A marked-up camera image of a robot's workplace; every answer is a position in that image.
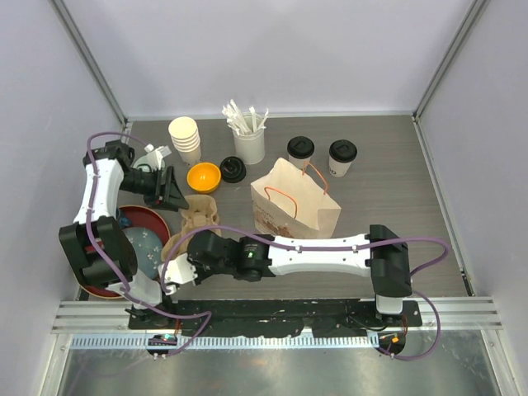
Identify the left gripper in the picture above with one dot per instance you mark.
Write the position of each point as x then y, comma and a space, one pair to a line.
172, 199

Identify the black lid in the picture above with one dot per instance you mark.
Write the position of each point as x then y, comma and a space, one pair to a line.
300, 147
343, 151

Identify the stack of paper cups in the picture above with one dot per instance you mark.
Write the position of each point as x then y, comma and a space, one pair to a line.
185, 138

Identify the pale green bowl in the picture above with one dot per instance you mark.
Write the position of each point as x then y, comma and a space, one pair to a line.
149, 163

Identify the red round tray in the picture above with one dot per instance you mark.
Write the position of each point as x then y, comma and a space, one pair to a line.
146, 218

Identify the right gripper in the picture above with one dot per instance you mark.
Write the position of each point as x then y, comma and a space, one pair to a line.
200, 272

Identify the stack of black lids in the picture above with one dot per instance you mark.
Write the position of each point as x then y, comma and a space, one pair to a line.
233, 169

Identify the brown paper bag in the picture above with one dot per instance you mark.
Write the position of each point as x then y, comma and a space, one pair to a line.
288, 202

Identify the paper coffee cup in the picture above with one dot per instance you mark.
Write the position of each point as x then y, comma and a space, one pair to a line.
299, 163
337, 169

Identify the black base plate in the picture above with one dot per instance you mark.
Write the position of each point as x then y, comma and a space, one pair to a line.
275, 318

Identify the dark blue mug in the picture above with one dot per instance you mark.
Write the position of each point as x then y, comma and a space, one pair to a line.
122, 220

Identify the orange bowl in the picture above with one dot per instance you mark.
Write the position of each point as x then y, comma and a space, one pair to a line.
204, 178

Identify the blue-grey plate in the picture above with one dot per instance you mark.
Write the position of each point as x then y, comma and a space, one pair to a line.
148, 248

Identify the white straw holder cup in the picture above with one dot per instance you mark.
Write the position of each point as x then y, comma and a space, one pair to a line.
250, 148

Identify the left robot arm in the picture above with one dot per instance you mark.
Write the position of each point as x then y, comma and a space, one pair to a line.
96, 247

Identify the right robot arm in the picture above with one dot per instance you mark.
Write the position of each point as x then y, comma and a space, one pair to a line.
378, 255

